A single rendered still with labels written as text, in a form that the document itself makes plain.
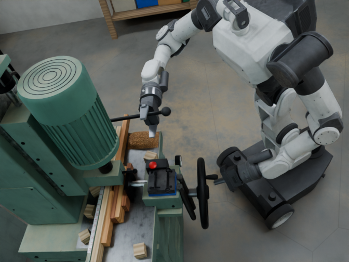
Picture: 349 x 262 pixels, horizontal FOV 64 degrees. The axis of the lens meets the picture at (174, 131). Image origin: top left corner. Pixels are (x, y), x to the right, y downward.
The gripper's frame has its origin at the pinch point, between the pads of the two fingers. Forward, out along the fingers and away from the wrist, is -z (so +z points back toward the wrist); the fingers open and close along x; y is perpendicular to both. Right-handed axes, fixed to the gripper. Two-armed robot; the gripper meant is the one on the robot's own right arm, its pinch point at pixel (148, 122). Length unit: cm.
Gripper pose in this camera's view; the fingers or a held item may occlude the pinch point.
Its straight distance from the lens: 104.8
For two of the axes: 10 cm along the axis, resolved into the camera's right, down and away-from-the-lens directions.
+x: 2.4, 6.2, 7.5
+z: 0.2, -7.7, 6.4
